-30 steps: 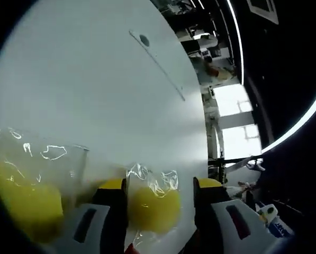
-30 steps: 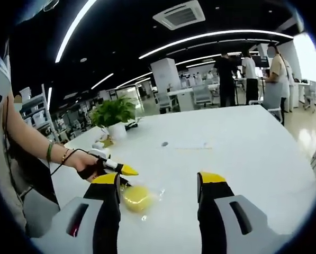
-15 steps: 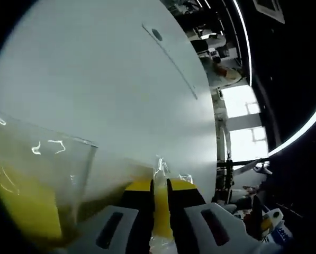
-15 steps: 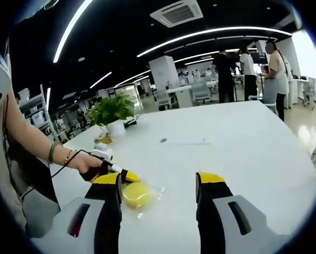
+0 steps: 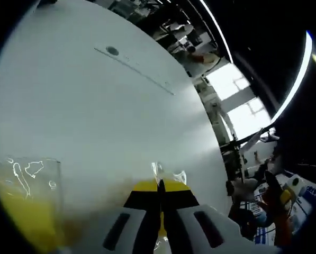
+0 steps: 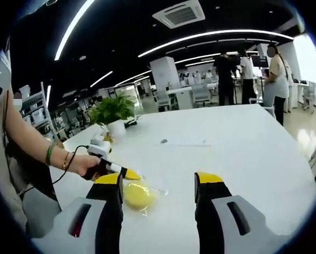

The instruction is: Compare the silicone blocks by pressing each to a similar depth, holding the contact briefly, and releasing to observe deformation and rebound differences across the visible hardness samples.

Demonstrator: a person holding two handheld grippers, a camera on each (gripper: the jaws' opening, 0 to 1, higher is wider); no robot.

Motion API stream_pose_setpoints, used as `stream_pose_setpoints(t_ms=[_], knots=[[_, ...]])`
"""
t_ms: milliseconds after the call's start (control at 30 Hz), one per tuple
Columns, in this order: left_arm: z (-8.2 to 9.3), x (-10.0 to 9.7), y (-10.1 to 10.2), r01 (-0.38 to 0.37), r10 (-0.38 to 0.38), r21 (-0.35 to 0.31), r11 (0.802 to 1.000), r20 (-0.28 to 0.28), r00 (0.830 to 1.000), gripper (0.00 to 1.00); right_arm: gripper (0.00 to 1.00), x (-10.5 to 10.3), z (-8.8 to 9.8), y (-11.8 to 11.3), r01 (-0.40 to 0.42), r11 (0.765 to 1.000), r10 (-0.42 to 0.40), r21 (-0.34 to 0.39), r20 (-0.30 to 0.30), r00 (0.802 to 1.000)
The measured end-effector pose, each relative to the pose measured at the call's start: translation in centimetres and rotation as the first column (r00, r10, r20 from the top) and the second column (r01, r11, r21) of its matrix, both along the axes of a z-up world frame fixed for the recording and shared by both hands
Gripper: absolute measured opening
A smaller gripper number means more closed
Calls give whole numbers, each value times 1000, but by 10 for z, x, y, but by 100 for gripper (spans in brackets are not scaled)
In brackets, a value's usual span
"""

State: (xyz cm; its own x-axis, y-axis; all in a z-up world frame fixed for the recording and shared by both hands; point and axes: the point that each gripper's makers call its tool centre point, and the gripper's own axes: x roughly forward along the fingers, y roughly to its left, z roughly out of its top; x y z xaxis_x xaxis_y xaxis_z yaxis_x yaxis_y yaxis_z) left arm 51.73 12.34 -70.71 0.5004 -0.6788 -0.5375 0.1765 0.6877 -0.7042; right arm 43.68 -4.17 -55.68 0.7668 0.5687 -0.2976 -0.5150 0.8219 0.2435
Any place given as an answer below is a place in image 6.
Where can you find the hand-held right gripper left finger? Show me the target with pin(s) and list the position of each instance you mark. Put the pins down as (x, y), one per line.
(75, 225)

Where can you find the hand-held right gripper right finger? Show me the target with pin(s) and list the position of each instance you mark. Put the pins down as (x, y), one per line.
(234, 222)

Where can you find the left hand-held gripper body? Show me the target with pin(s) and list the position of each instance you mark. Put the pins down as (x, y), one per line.
(100, 149)

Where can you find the round yellow silicone block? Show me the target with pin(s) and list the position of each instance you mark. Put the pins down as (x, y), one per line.
(139, 194)

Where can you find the person's left hand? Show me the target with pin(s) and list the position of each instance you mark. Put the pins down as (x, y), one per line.
(85, 165)

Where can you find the green potted plant white pot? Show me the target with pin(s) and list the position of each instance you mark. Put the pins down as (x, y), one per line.
(112, 111)

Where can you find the ceiling air conditioner vent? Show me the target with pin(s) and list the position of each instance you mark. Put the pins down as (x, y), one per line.
(179, 13)

